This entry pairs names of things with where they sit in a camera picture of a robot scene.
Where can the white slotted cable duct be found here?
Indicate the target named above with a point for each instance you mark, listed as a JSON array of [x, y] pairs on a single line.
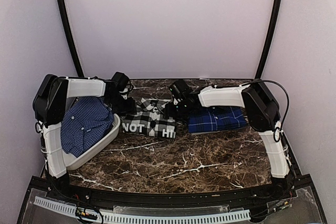
[[141, 215]]

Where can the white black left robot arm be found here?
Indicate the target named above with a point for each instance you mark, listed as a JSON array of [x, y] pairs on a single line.
[[55, 97]]

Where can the black corner frame post left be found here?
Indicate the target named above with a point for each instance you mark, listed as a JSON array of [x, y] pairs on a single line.
[[69, 38]]

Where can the grey plastic bin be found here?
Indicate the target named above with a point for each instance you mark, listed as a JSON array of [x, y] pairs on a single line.
[[73, 163]]

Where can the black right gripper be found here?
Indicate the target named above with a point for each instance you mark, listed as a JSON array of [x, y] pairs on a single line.
[[169, 112]]

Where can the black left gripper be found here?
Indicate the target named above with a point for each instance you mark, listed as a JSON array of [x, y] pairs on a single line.
[[129, 108]]

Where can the blue plaid shirt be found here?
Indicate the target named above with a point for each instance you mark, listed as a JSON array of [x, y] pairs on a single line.
[[214, 119]]

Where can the black corner frame post right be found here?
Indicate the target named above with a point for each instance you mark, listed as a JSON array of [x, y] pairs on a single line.
[[269, 37]]

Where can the black corner frame post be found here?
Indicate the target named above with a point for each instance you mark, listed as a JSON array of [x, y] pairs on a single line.
[[269, 37], [69, 38]]

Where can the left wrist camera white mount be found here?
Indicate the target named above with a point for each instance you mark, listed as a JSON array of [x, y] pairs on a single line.
[[125, 92]]

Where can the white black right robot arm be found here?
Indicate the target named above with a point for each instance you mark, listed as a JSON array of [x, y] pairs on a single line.
[[262, 110]]

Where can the black white checked shirt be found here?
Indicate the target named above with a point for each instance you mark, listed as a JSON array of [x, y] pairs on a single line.
[[149, 120]]

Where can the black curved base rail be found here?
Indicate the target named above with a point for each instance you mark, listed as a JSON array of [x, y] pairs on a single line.
[[299, 203]]

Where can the small-check blue shirt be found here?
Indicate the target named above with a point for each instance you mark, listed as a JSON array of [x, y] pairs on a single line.
[[85, 124]]

